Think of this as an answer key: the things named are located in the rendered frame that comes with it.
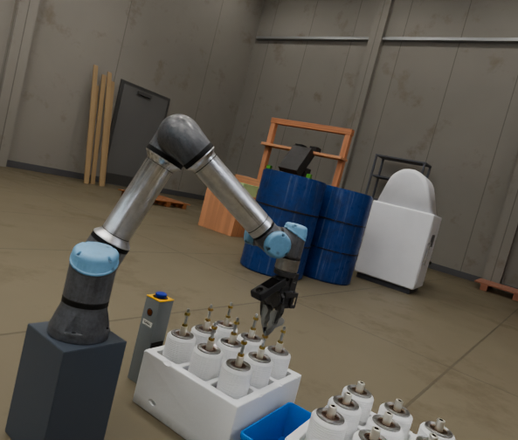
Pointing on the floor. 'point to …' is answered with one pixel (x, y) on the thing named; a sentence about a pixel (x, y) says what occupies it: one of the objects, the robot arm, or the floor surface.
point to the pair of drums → (291, 212)
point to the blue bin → (277, 423)
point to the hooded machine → (400, 233)
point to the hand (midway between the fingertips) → (265, 330)
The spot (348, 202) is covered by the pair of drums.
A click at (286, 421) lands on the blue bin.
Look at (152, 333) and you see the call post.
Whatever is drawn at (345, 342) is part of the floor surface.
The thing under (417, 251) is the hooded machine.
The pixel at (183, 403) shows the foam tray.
